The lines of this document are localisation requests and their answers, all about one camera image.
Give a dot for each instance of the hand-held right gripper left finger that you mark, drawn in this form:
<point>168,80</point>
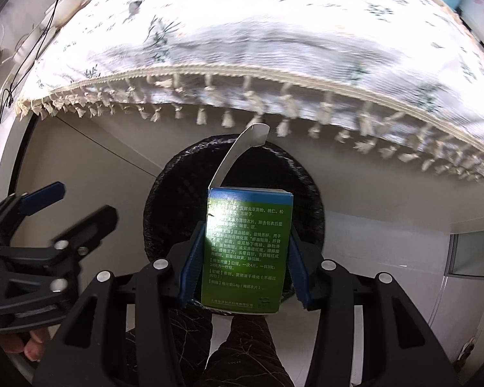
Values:
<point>191,268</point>

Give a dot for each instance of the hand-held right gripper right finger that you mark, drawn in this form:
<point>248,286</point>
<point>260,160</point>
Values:
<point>300,272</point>

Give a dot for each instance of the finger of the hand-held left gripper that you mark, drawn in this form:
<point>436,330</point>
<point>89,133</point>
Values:
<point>92,221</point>
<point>44,199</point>

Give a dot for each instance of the green medicine box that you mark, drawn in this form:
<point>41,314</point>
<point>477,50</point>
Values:
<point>246,250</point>

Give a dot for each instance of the black trash bin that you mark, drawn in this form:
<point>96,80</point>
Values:
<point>173,193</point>

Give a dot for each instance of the person's left hand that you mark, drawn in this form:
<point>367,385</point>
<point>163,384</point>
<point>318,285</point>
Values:
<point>34,344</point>

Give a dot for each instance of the person's dark patterned pants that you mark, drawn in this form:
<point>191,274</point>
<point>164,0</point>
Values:
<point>246,350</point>

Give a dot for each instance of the grey glass panel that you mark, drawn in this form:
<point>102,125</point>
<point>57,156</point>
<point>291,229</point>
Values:
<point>476,254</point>

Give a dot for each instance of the white floral tasselled tablecloth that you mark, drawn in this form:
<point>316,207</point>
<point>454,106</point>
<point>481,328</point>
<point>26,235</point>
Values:
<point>266,40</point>

